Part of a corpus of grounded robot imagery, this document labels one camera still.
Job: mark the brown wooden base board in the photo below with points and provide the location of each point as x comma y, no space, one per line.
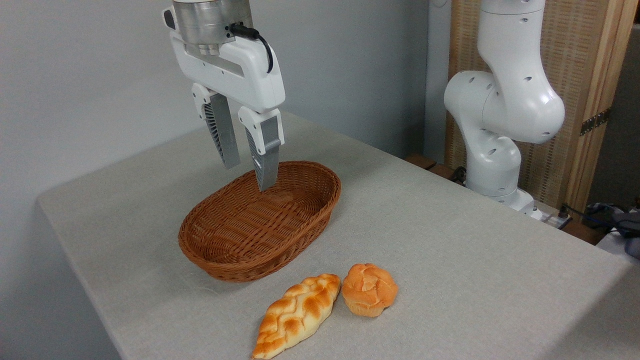
425,162

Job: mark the grey tablecloth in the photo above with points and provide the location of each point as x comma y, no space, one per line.
450,275

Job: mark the brown oval wicker basket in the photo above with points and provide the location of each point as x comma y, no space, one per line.
240,235

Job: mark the wooden woven folding screen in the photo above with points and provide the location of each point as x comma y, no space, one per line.
580,50

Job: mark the round muffin-shaped bread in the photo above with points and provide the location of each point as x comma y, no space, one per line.
369,290

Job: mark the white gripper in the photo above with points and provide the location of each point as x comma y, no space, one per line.
250,75

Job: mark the long braided bread loaf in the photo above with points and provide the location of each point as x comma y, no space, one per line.
295,315

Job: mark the dark metal screen hinge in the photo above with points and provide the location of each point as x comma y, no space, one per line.
595,121

